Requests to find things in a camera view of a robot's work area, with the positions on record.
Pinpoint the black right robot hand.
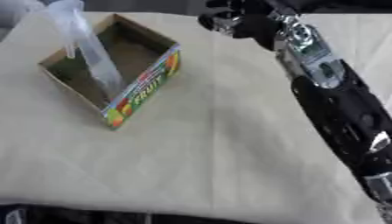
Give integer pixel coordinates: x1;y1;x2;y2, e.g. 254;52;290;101
197;0;304;52

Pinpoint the cardboard box with fruit print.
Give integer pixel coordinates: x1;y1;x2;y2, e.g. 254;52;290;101
37;13;183;131

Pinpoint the clear plastic bottle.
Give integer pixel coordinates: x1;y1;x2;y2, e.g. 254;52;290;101
45;0;126;95

